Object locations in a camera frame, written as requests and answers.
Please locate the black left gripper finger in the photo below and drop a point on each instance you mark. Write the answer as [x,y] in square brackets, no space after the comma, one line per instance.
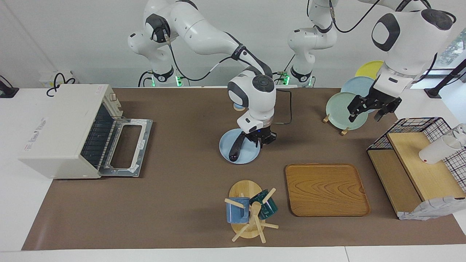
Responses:
[383,113]
[356,111]

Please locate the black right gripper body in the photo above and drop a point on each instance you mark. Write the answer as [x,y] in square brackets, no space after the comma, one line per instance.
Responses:
[262,135]

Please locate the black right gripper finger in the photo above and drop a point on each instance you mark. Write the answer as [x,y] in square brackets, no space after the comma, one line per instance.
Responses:
[268,142]
[256,144]

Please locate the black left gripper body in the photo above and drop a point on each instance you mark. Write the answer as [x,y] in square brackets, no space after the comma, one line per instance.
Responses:
[382,100]

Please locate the light blue ridged plate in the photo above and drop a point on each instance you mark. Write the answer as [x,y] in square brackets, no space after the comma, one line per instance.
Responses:
[249,154]

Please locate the dark purple eggplant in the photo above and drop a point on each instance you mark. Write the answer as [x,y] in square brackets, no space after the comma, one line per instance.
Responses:
[236,149]

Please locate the toaster oven glass door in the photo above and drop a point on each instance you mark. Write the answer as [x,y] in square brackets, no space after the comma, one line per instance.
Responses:
[145,145]

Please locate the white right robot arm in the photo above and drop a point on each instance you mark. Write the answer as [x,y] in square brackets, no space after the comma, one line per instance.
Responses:
[204,29]

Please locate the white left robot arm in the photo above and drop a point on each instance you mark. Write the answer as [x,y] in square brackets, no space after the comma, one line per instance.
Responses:
[407,40]

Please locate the white toaster oven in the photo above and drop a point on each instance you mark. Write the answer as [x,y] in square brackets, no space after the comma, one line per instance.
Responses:
[54,127]

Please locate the pale green plate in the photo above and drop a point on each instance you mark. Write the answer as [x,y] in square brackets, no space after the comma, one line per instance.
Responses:
[340,109]

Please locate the wooden plate rack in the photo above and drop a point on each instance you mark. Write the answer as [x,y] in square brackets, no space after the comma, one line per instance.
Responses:
[344,131]

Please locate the light blue smooth plate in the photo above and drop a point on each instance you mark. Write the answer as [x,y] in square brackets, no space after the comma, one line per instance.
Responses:
[355,85]

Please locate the yellow plate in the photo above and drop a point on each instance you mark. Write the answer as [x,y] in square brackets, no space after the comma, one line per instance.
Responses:
[369,69]

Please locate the small blue lidded jar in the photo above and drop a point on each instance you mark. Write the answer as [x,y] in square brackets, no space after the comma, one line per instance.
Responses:
[238,106]

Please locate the wooden mug tree stand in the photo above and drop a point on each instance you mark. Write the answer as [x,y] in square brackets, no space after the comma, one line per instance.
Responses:
[244,189]

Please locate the white cylindrical cup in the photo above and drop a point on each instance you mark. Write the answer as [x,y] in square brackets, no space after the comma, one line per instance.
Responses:
[435,152]

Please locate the dark green mug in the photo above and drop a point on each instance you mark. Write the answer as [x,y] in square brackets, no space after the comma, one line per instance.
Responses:
[268,208]

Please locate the black angled stand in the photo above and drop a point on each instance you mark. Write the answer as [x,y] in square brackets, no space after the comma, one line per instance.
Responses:
[446,78]

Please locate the blue mug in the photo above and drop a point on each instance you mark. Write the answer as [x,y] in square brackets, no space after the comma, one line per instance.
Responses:
[236,213]

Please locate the wooden serving tray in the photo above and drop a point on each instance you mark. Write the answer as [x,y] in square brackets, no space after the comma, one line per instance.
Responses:
[327,189]

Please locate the clear glass cup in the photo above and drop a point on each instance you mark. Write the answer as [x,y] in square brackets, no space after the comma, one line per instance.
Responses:
[461,133]

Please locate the brown table mat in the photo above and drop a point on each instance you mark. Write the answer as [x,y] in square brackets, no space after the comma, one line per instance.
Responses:
[182,203]

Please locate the grey cloth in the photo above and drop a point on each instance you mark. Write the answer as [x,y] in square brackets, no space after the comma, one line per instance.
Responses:
[433,209]

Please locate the white socket box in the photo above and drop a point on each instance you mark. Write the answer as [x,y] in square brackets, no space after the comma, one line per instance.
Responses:
[45,78]

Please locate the black clamp mount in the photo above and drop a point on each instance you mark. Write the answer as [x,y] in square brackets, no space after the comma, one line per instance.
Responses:
[7,91]

